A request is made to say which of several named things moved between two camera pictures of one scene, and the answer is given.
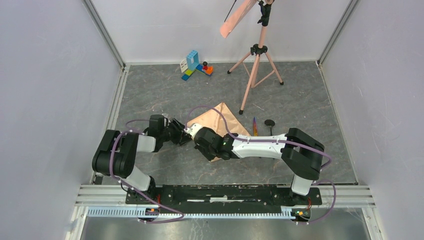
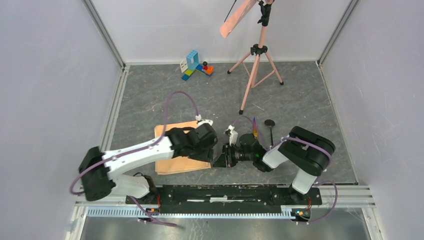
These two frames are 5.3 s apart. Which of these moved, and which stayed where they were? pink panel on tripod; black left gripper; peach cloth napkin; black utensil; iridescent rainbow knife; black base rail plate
Moved: black left gripper; peach cloth napkin
Stayed: black utensil; black base rail plate; iridescent rainbow knife; pink panel on tripod
